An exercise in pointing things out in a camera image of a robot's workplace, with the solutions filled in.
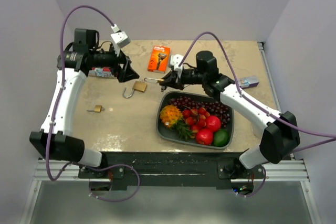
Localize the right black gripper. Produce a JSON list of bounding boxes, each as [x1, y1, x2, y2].
[[160, 68, 206, 91]]

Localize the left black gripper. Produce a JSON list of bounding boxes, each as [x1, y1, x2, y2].
[[90, 42, 140, 82]]

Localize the small brass padlock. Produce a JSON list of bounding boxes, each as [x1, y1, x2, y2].
[[143, 77, 164, 83], [87, 105, 105, 113]]

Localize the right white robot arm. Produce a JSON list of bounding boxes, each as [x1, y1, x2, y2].
[[160, 51, 300, 178]]

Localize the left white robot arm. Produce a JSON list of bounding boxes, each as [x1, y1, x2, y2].
[[29, 26, 139, 178]]

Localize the large brass padlock centre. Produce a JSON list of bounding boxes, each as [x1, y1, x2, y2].
[[122, 80, 147, 99]]

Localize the red toothpaste box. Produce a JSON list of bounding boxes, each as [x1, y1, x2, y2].
[[88, 67, 116, 79]]

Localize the orange razor box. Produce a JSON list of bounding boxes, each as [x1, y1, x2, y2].
[[147, 46, 171, 73]]

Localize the orange horned melon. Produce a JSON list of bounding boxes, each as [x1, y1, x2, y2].
[[159, 105, 183, 129]]

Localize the green pineapple leaf top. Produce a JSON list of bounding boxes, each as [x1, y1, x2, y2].
[[174, 120, 195, 141]]

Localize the grey fruit tray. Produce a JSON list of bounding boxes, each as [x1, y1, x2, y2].
[[156, 92, 234, 150]]

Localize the dark red grapes bunch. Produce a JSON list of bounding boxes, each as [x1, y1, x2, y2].
[[167, 96, 232, 129]]

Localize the upper red pomegranate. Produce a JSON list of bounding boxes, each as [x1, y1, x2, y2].
[[205, 115, 222, 132]]

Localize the red pomegranate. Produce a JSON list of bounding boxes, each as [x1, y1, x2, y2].
[[195, 129, 214, 146], [205, 115, 222, 132]]

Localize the lower red pomegranate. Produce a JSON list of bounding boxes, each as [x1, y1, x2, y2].
[[195, 129, 214, 146]]

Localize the green avocado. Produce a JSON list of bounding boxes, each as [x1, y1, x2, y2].
[[213, 129, 229, 147]]

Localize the purple toothpaste box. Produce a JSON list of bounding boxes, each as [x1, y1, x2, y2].
[[238, 76, 259, 89]]

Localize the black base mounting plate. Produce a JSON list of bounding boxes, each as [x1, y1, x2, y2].
[[78, 152, 265, 191]]

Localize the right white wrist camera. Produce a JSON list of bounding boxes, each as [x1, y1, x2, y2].
[[168, 54, 184, 73]]

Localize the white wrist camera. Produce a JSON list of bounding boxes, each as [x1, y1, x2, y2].
[[111, 24, 131, 48], [168, 54, 184, 73]]

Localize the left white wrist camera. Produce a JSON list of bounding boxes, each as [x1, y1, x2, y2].
[[111, 24, 131, 48]]

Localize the aluminium frame rail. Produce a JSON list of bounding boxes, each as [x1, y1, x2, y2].
[[33, 159, 310, 182]]

